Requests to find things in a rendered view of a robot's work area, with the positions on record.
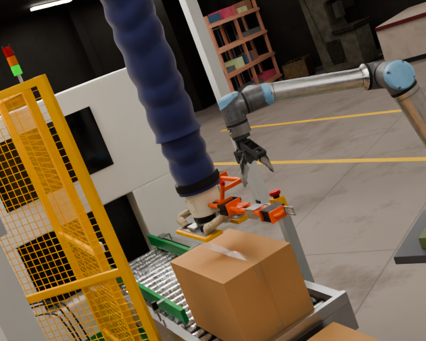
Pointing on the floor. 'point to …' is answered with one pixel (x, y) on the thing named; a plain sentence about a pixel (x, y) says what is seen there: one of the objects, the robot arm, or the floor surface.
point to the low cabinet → (412, 33)
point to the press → (339, 35)
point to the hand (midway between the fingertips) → (260, 180)
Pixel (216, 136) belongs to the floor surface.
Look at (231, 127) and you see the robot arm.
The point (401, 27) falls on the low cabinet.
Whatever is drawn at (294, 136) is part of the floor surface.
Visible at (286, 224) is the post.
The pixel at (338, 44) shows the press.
